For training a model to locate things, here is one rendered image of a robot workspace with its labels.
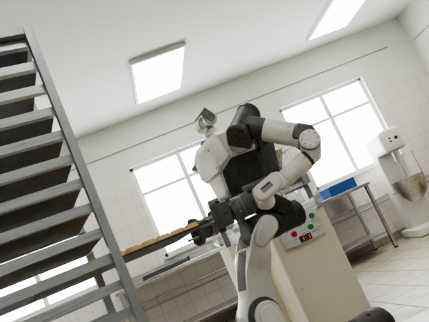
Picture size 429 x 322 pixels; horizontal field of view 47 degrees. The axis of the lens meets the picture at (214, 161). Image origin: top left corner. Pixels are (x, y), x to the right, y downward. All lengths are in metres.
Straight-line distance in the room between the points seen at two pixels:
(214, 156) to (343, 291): 1.18
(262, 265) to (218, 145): 0.50
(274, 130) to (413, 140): 6.05
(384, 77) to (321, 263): 5.49
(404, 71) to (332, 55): 1.13
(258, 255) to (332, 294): 0.89
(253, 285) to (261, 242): 0.17
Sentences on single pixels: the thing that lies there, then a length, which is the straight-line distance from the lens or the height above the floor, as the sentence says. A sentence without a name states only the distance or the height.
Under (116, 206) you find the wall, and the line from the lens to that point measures 6.74.
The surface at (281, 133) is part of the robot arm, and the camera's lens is 1.86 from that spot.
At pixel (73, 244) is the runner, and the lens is 1.66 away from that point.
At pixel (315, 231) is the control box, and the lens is 2.73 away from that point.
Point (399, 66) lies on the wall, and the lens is 8.13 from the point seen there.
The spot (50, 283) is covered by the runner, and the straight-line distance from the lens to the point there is 1.63.
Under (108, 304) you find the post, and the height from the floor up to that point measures 0.83.
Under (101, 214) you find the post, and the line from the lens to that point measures 1.65.
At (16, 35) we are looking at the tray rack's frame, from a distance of 1.88.
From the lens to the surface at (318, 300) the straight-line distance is 2.77.
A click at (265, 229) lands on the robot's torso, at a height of 0.84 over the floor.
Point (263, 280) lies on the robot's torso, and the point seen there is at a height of 0.67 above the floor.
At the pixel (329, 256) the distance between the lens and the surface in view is 2.77.
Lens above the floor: 0.84
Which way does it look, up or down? 10 degrees up
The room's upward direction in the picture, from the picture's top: 24 degrees counter-clockwise
